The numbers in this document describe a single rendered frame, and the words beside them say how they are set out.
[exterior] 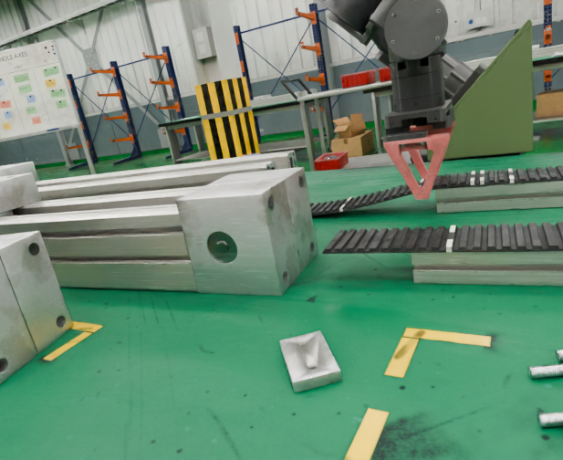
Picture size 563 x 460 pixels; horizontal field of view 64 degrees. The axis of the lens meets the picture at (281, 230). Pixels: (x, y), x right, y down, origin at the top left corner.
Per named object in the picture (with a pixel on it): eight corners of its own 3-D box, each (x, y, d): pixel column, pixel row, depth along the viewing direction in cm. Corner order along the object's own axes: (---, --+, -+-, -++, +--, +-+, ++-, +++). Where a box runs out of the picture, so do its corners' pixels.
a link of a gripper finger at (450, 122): (396, 194, 56) (389, 118, 53) (405, 180, 62) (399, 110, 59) (454, 190, 53) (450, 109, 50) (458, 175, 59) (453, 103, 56)
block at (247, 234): (325, 245, 50) (312, 161, 48) (281, 296, 40) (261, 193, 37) (255, 245, 54) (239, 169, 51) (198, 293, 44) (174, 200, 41)
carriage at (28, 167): (44, 193, 92) (33, 161, 90) (-7, 210, 83) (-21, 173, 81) (-5, 198, 99) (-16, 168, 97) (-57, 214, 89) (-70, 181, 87)
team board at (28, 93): (-8, 221, 580) (-70, 64, 523) (18, 210, 627) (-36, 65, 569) (95, 206, 551) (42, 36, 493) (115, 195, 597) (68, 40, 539)
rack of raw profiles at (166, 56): (67, 170, 1090) (36, 77, 1025) (97, 162, 1163) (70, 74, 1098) (167, 159, 924) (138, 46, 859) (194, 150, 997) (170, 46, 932)
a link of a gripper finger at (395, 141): (389, 206, 51) (380, 123, 49) (400, 190, 58) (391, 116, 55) (452, 203, 48) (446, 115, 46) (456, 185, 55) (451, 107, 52)
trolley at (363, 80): (431, 177, 386) (421, 54, 356) (432, 194, 337) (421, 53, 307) (315, 190, 420) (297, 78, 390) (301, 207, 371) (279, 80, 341)
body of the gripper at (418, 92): (384, 133, 50) (377, 64, 48) (400, 121, 59) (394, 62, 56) (446, 126, 47) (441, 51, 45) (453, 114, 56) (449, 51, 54)
